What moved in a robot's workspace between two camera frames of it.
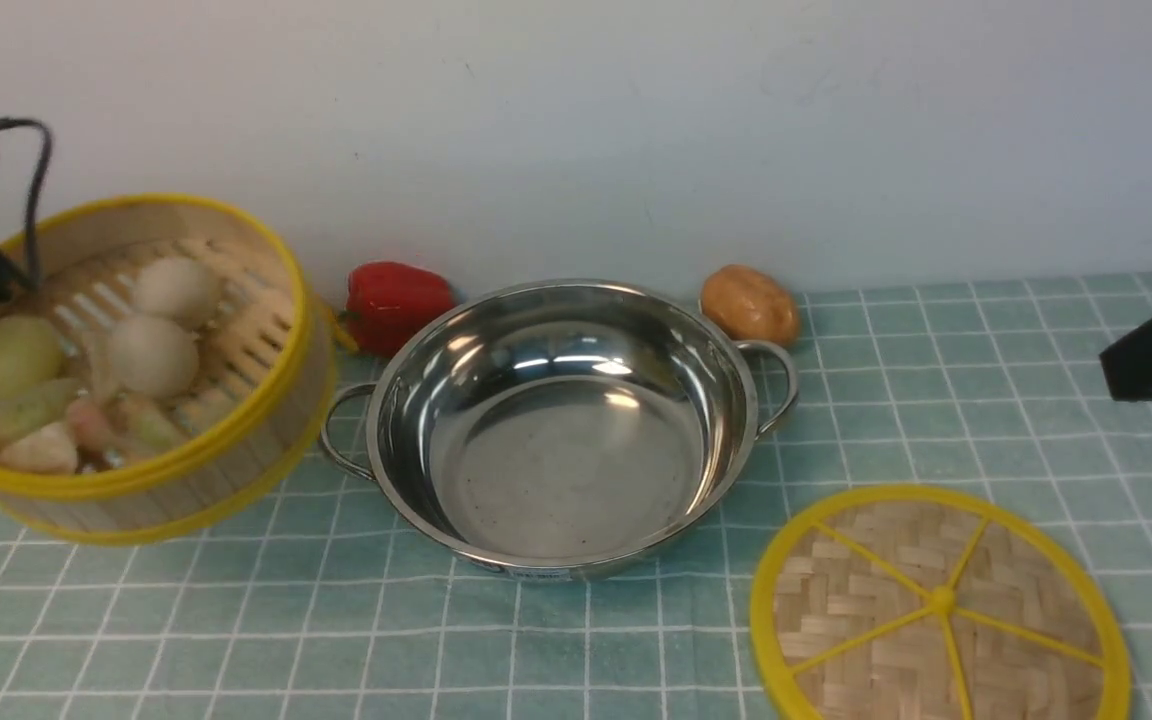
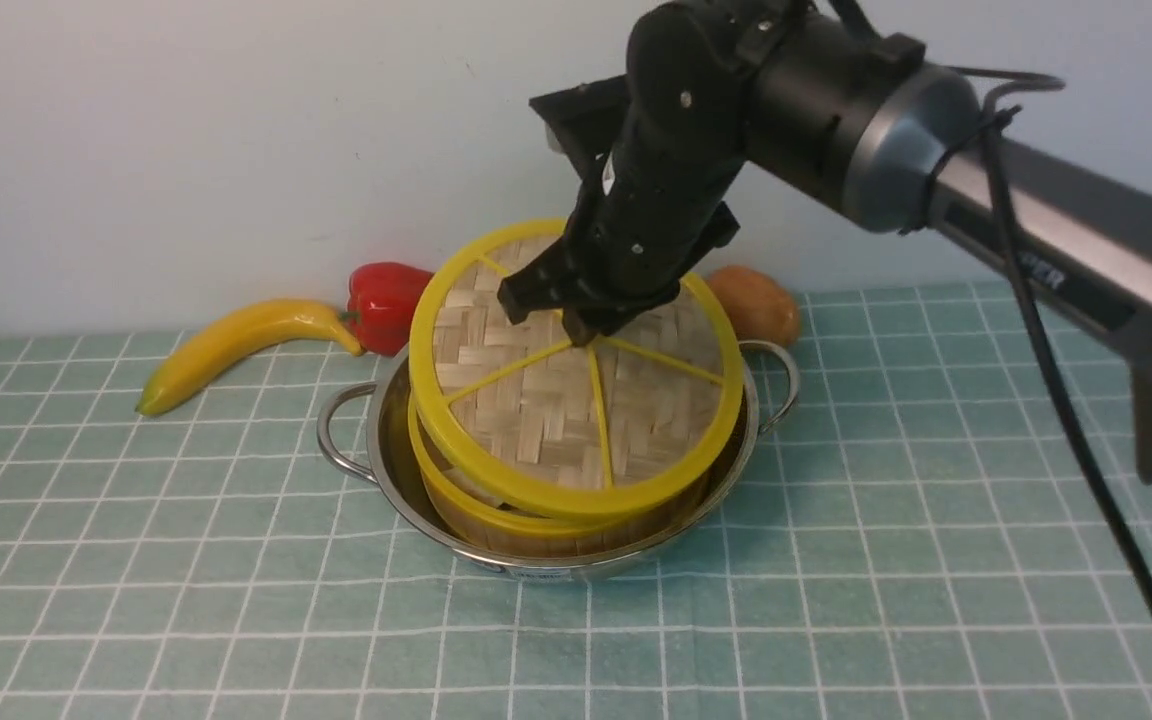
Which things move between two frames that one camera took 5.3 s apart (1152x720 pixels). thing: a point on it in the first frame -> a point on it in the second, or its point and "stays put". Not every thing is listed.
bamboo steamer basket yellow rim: [170, 365] -> [484, 528]
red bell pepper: [386, 302] stays put
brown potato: [748, 305] stays put
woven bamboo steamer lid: [922, 603] -> [522, 415]
